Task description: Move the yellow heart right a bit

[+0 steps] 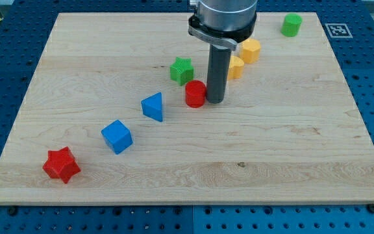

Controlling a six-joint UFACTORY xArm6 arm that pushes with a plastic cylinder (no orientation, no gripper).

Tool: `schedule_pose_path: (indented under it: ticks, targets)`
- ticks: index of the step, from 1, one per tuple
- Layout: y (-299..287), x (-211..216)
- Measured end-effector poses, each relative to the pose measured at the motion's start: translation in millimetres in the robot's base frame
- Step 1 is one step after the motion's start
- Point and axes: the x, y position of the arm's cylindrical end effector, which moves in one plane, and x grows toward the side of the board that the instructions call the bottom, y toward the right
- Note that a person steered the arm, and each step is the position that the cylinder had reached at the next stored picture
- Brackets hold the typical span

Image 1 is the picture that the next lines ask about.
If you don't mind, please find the white fiducial marker tag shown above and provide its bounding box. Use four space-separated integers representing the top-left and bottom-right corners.
325 23 353 38

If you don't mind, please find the blue triangle block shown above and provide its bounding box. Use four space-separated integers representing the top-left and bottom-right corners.
141 92 163 122

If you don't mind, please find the yellow hexagon block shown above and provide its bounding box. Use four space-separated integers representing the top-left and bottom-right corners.
240 38 261 64

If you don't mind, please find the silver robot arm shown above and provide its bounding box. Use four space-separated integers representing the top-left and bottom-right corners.
188 0 258 103

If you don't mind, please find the green star block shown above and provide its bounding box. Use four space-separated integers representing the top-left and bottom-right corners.
170 57 194 86

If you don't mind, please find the red cylinder block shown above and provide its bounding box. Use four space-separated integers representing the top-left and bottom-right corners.
185 80 206 108

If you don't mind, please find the blue cube block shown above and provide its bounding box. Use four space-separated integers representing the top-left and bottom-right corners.
101 120 133 155

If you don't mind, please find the green cylinder block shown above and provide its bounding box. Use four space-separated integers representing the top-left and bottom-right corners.
280 13 303 37

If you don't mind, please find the wooden board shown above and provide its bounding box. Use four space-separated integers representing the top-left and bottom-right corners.
0 12 374 206

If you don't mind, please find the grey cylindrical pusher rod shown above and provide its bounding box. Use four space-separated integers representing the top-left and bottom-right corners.
206 44 231 104

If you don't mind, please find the yellow heart block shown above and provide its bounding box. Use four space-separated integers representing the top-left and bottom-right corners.
227 56 245 80

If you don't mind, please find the red star block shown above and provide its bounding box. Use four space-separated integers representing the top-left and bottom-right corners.
42 146 81 184

